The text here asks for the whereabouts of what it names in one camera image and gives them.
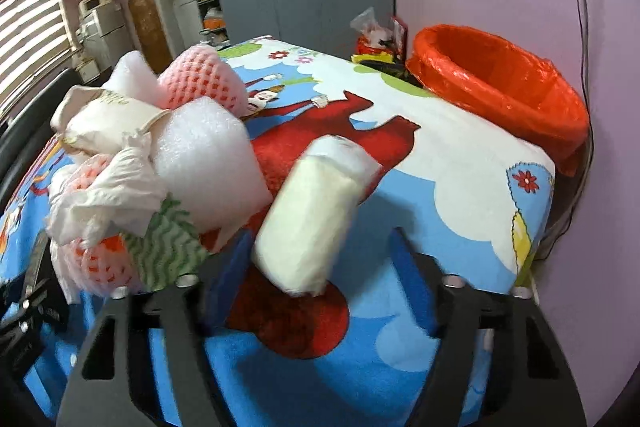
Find white microwave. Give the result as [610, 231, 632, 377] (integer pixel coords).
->
[78, 0, 116, 15]

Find silver fridge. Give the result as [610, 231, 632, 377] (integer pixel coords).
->
[77, 4, 128, 68]

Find clear plastic snack bag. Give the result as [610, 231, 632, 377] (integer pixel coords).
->
[350, 7, 396, 58]

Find white plastic bag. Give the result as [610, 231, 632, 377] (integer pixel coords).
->
[45, 147, 168, 248]

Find orange lined trash bin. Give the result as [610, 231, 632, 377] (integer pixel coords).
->
[406, 24, 591, 178]

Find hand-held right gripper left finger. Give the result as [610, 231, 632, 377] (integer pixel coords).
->
[56, 229, 261, 427]

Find small orange foam fruit net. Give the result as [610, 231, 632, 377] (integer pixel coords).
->
[62, 154, 116, 202]

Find black sofa with striped cushion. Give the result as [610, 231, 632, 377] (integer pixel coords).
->
[0, 67, 81, 208]

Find thin white foam sheet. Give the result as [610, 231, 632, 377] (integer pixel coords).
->
[102, 51, 173, 110]

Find window blinds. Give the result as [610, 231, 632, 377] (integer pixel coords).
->
[0, 0, 71, 108]

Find printed cartoon blanket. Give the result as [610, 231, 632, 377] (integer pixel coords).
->
[0, 36, 557, 427]

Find white foam roll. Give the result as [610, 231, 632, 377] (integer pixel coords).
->
[251, 134, 383, 298]

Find small beige box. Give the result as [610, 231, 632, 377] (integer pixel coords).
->
[75, 57, 101, 82]

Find white foam block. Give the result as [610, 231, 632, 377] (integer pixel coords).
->
[150, 104, 273, 253]

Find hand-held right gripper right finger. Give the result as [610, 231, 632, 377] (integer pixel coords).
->
[390, 227, 588, 427]

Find black wall cable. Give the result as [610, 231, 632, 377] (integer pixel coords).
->
[557, 0, 596, 258]

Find orange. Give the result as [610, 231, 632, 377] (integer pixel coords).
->
[157, 46, 251, 118]
[50, 234, 143, 300]

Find cream paper bag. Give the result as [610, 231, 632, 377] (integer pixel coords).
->
[50, 86, 171, 156]

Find brown cardboard sheet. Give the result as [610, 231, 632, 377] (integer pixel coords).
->
[127, 0, 173, 62]

